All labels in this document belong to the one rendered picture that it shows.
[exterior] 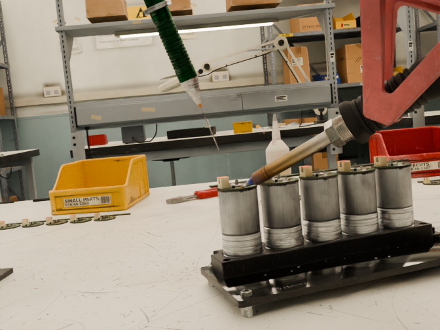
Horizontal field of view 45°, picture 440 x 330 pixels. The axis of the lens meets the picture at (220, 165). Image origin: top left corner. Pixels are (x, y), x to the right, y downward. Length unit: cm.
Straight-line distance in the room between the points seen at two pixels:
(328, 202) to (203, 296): 10
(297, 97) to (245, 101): 26
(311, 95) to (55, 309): 246
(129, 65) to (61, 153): 99
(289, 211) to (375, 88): 10
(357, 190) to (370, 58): 11
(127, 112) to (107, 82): 219
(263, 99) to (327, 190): 236
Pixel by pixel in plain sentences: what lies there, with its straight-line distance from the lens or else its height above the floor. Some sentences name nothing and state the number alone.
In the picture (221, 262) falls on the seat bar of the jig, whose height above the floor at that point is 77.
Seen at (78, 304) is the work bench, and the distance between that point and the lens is 34.
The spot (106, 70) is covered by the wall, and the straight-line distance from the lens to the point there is 487.
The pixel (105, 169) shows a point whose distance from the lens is 79.
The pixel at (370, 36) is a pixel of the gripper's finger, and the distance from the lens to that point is 27.
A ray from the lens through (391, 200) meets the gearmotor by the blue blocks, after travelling 37.
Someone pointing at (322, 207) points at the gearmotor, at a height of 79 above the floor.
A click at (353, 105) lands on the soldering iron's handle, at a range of 28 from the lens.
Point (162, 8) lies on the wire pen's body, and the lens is 30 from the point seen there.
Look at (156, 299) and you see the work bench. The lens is 33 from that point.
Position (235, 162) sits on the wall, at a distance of 482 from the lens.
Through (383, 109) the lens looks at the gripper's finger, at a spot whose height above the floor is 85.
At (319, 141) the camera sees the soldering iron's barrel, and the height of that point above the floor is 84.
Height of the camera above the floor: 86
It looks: 5 degrees down
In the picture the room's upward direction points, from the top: 5 degrees counter-clockwise
